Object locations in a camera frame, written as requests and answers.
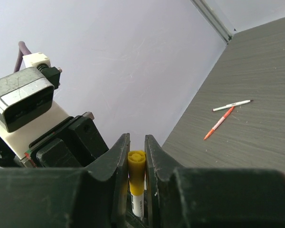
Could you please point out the white ballpoint pen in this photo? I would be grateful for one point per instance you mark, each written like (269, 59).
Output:
(232, 105)

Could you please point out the yellow marker pen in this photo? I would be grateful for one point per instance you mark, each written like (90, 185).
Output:
(137, 202)

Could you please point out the yellow pen cap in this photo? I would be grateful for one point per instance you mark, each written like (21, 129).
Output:
(136, 169)

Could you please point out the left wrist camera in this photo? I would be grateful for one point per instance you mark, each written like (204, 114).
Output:
(27, 108)

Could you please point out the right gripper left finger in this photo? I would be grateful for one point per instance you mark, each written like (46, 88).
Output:
(91, 197)

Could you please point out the orange ballpoint pen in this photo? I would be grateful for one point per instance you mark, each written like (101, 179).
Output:
(220, 121)

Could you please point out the aluminium corner profile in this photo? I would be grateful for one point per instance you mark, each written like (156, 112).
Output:
(214, 20)

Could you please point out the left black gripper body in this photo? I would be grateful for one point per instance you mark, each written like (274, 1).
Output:
(75, 142)

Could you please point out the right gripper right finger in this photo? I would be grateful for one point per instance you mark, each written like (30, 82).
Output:
(180, 197)

